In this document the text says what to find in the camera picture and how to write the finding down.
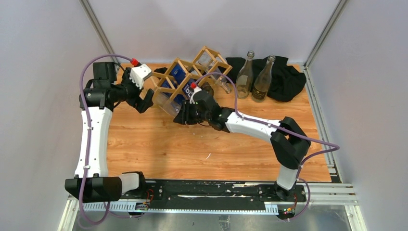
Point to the dark bottle grey cap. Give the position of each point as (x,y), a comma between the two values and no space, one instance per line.
(208,88)

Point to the blue bottle silver cap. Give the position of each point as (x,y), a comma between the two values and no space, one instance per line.
(177,72)

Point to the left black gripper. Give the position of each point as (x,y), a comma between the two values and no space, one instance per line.
(136,101)

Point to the clear square bottle silver cap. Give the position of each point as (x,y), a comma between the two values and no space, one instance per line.
(162,101)

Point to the black cloth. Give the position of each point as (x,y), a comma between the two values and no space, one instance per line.
(286,83)

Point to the blue BLU labelled bottle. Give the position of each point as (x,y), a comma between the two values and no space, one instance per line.
(187,90)

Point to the clear bottle white label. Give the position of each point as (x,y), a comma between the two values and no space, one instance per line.
(263,81)

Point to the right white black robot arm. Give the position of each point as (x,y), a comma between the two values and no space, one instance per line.
(285,136)

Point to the aluminium frame rails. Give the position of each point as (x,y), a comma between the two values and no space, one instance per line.
(316,194)

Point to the wooden lattice wine rack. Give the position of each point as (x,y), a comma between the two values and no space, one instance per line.
(192,70)

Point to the clear bottle gold black label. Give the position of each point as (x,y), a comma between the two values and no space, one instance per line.
(245,77)

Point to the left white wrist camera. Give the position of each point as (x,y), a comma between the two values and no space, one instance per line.
(139,74)

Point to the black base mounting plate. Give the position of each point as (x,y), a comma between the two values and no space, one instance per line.
(214,195)

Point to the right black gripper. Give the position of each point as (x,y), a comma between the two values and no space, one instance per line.
(183,117)

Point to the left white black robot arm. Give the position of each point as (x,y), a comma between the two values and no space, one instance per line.
(101,95)

